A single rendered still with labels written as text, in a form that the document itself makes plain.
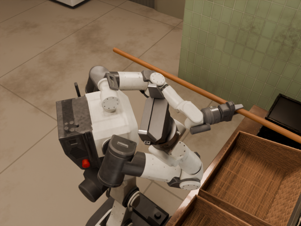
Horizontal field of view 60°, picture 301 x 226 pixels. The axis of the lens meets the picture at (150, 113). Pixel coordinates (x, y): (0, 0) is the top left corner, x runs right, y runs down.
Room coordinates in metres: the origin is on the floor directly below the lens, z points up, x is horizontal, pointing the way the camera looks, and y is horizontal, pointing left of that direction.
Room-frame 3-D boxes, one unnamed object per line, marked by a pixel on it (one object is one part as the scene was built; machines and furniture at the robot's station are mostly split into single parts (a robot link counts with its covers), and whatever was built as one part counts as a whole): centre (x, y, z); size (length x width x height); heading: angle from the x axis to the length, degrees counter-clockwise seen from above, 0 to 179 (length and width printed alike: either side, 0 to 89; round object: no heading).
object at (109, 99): (0.70, 0.16, 1.46); 0.10 x 0.07 x 0.09; 17
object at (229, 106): (0.86, -0.34, 1.19); 0.12 x 0.10 x 0.13; 107
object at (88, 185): (0.65, 0.22, 1.00); 0.28 x 0.13 x 0.18; 142
